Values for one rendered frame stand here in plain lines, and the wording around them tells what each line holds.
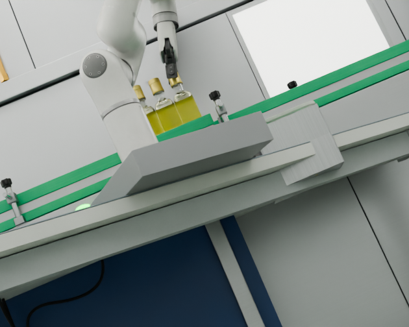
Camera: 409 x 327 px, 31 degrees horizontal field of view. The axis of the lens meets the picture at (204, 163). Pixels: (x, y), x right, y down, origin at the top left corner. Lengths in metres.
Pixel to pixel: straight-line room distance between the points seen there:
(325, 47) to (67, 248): 1.16
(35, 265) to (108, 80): 0.46
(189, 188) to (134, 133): 0.18
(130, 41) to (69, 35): 0.70
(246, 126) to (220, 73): 0.75
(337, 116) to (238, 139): 0.59
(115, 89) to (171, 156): 0.28
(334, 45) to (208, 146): 0.93
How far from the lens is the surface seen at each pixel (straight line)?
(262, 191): 1.70
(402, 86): 2.13
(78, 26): 2.43
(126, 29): 1.72
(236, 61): 2.30
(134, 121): 1.65
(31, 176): 2.32
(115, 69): 1.69
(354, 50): 2.33
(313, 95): 2.10
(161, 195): 1.54
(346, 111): 2.08
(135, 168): 1.43
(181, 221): 1.58
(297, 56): 2.31
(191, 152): 1.47
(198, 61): 2.30
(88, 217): 1.47
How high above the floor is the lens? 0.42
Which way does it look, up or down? 12 degrees up
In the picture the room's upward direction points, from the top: 23 degrees counter-clockwise
